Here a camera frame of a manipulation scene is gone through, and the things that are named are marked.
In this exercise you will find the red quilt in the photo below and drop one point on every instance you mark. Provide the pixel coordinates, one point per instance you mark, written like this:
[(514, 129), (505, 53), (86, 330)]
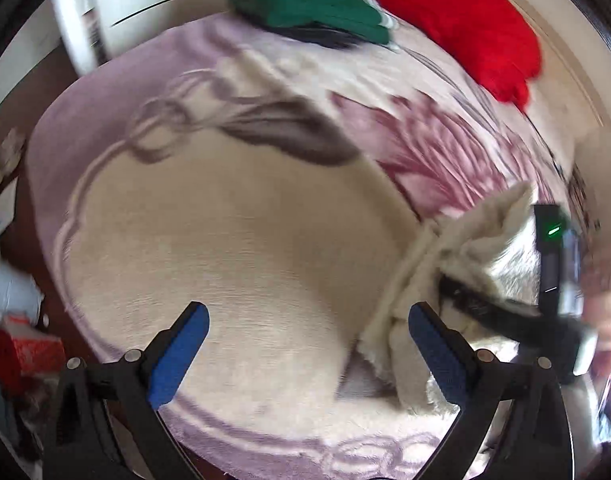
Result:
[(460, 20)]

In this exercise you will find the floral plush blanket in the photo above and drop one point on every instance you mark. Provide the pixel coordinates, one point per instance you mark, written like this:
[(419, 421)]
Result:
[(225, 240)]

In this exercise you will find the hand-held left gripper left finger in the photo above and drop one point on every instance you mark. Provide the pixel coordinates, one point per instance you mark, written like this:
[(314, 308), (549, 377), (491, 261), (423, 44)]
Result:
[(178, 355)]

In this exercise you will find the pair of light shoes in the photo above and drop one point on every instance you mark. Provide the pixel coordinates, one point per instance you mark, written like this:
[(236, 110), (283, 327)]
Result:
[(3, 160)]

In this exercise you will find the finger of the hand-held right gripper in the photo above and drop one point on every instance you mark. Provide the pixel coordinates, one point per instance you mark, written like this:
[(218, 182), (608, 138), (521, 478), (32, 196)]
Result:
[(485, 307)]

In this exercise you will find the white fuzzy jacket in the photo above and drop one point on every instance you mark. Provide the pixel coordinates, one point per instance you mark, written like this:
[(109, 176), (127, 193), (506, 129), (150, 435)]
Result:
[(465, 270)]

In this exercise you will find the green striped pants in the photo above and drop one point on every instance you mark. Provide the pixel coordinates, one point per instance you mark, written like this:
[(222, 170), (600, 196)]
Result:
[(310, 0)]

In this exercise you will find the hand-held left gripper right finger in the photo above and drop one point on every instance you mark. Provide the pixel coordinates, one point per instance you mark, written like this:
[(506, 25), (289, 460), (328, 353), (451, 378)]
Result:
[(438, 355)]

